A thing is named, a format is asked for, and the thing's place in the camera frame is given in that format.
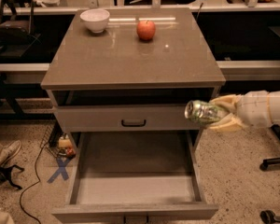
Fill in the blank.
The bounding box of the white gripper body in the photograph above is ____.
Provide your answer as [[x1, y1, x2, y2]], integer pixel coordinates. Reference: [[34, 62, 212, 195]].
[[236, 91, 271, 128]]

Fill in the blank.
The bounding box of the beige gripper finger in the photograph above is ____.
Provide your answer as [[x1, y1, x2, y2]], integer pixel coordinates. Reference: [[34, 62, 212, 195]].
[[207, 114, 243, 132], [210, 94, 242, 113]]

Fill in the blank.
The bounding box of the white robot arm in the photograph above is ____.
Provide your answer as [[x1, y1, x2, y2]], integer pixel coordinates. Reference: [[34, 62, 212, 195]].
[[207, 91, 280, 132]]

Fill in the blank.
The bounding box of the closed grey top drawer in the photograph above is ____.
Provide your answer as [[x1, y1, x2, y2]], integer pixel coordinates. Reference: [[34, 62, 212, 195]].
[[53, 105, 201, 133]]

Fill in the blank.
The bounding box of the grey drawer cabinet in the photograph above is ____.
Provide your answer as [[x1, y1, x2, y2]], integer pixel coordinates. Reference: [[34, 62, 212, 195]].
[[40, 7, 227, 224]]

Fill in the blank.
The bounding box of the open grey middle drawer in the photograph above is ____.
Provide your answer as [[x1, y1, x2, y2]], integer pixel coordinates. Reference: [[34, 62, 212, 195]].
[[52, 131, 218, 224]]

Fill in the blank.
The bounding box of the black chair base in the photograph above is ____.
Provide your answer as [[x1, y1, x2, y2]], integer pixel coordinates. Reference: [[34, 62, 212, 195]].
[[259, 125, 280, 172]]

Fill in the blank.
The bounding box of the red apple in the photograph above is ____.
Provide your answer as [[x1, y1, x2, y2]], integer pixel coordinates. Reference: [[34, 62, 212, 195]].
[[136, 21, 156, 41]]

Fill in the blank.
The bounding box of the white ceramic bowl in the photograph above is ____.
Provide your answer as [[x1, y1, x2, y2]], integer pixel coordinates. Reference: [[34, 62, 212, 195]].
[[80, 8, 110, 34]]

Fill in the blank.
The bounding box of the blue tape cross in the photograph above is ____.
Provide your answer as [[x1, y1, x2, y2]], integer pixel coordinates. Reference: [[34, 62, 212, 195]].
[[48, 157, 71, 184]]

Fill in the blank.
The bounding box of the black office chair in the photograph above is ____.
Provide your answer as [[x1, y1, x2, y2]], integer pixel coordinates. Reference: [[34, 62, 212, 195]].
[[0, 0, 41, 54]]

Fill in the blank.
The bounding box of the person's shoe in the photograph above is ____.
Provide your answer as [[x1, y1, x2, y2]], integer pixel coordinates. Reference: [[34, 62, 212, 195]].
[[0, 140, 21, 166]]

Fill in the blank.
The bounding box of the wire basket with items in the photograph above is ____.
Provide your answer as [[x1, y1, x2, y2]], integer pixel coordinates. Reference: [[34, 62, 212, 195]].
[[40, 122, 76, 159]]

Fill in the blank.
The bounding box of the black floor cable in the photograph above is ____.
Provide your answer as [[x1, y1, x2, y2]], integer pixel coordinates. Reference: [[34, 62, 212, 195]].
[[19, 140, 50, 224]]

